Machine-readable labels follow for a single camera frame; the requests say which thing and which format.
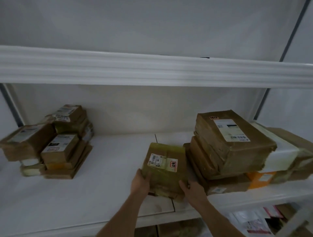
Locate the person's left thumb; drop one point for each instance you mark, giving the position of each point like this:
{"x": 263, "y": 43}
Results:
{"x": 146, "y": 180}

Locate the small taped cardboard parcel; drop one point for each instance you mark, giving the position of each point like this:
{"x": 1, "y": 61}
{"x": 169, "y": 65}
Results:
{"x": 165, "y": 168}

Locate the large brown parcel white label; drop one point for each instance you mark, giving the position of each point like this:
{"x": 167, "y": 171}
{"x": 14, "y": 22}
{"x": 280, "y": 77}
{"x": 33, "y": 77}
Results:
{"x": 234, "y": 146}

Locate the person's right thumb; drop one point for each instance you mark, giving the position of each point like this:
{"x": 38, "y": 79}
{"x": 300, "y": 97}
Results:
{"x": 184, "y": 186}

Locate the white shelf board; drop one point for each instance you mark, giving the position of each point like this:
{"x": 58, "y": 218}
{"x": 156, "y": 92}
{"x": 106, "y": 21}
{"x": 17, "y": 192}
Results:
{"x": 85, "y": 185}
{"x": 156, "y": 69}

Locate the grey shelf upright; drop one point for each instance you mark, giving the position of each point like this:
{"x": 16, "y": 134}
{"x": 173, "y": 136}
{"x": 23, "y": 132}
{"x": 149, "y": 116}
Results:
{"x": 9, "y": 105}
{"x": 292, "y": 31}

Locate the flat wide brown cardboard box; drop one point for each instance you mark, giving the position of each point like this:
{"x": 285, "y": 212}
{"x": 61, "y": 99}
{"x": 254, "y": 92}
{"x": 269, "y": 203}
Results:
{"x": 227, "y": 184}

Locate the person's left hand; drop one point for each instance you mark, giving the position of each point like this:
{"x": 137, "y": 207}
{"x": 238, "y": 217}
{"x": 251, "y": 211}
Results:
{"x": 139, "y": 184}

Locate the brown parcel with white wrap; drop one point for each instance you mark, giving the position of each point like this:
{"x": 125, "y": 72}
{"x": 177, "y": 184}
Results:
{"x": 283, "y": 153}

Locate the brown taped cardboard box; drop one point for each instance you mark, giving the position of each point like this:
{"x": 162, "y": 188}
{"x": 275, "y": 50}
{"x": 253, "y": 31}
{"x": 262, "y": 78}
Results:
{"x": 201, "y": 158}

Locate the pile of brown cardboard parcels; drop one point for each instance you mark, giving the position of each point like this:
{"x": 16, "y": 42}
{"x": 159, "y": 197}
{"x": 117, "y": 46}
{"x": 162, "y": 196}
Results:
{"x": 58, "y": 146}

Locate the person's right hand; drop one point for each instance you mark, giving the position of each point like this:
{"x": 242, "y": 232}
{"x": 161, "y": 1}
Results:
{"x": 195, "y": 195}

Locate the pink mail packet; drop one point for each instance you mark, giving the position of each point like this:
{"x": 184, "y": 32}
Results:
{"x": 272, "y": 211}

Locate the person's left forearm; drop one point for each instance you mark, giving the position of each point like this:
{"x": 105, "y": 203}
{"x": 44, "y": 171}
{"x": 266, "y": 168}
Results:
{"x": 122, "y": 217}

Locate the person's right forearm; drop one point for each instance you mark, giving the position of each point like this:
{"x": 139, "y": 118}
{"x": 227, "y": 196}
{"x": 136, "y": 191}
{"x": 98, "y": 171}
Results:
{"x": 215, "y": 223}

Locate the orange cardboard box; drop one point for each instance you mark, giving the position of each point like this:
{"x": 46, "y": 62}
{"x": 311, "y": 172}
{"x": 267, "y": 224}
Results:
{"x": 260, "y": 179}

